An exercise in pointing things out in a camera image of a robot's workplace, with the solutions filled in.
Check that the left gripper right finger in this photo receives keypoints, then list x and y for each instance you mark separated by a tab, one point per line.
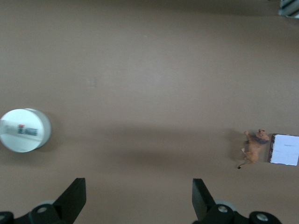
202	200

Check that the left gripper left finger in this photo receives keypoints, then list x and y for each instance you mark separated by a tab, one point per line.
72	198

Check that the brown lion statue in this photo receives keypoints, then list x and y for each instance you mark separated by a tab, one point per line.
254	149

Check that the pale lavender phone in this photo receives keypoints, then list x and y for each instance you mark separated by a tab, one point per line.
285	149

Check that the small clear tape piece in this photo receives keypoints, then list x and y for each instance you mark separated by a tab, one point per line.
91	82

